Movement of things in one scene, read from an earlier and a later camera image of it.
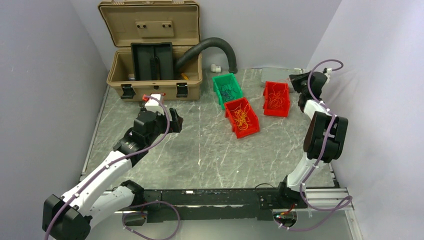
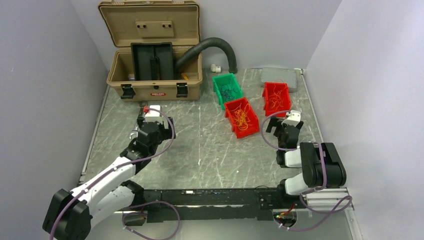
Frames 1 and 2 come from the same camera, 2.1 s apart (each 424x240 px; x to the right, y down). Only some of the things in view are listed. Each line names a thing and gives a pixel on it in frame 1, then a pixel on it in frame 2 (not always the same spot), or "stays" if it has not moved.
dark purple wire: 226,92 stays
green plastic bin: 227,88 stays
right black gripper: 296,79 -> 273,122
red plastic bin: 241,117 stays
